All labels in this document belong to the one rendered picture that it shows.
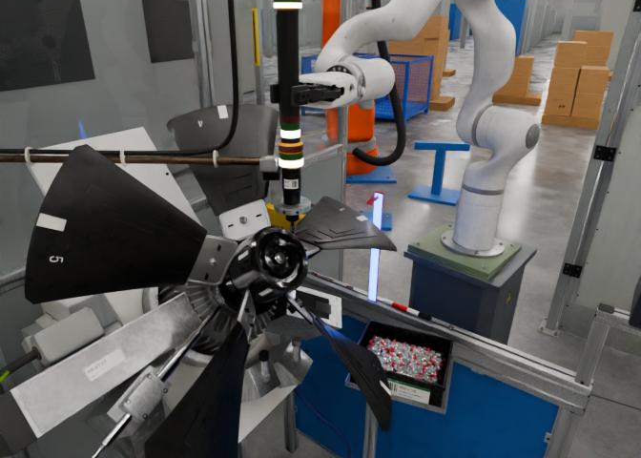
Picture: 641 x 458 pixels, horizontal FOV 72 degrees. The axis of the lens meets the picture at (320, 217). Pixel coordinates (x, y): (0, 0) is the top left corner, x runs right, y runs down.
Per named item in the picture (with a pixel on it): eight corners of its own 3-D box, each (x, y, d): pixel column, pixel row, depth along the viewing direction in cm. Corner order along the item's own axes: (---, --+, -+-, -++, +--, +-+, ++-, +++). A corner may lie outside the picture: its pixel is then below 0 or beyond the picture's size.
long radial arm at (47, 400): (161, 306, 88) (186, 290, 80) (180, 340, 88) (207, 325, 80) (-3, 400, 67) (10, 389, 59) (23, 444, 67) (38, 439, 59)
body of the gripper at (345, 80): (362, 107, 86) (330, 115, 78) (320, 101, 92) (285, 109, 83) (364, 66, 83) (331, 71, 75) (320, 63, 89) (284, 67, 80)
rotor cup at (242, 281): (235, 332, 79) (276, 314, 70) (193, 262, 79) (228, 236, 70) (287, 295, 90) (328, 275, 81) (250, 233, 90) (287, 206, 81)
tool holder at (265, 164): (260, 215, 80) (258, 163, 76) (265, 200, 87) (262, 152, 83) (310, 216, 80) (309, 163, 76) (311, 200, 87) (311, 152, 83)
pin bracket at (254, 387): (225, 376, 91) (248, 368, 85) (246, 364, 95) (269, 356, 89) (237, 404, 90) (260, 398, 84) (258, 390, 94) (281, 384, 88)
